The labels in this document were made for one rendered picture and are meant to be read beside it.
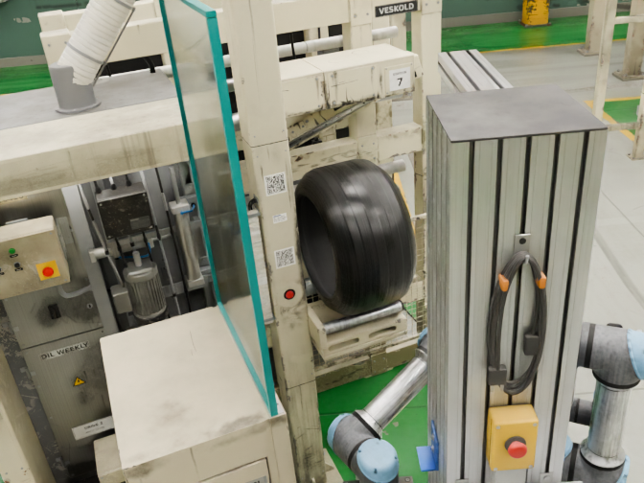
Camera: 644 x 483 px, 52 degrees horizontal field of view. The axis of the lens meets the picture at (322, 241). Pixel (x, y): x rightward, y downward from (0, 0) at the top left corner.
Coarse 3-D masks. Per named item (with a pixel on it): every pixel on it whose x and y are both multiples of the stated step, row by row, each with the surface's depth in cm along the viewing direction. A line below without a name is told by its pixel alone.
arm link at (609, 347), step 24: (600, 336) 163; (624, 336) 161; (600, 360) 162; (624, 360) 160; (600, 384) 169; (624, 384) 163; (600, 408) 172; (624, 408) 169; (600, 432) 175; (600, 456) 178; (624, 456) 179; (576, 480) 184; (600, 480) 180; (624, 480) 178
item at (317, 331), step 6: (312, 312) 252; (312, 318) 249; (312, 324) 248; (318, 324) 246; (312, 330) 250; (318, 330) 243; (324, 330) 243; (312, 336) 253; (318, 336) 245; (324, 336) 245; (318, 342) 247; (324, 342) 246; (324, 348) 247
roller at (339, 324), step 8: (392, 304) 258; (400, 304) 258; (368, 312) 254; (376, 312) 255; (384, 312) 256; (392, 312) 257; (336, 320) 251; (344, 320) 251; (352, 320) 252; (360, 320) 253; (368, 320) 254; (328, 328) 249; (336, 328) 250; (344, 328) 252
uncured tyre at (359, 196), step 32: (352, 160) 248; (320, 192) 233; (352, 192) 230; (384, 192) 231; (320, 224) 278; (352, 224) 225; (384, 224) 227; (320, 256) 278; (352, 256) 225; (384, 256) 228; (416, 256) 238; (320, 288) 261; (352, 288) 231; (384, 288) 235
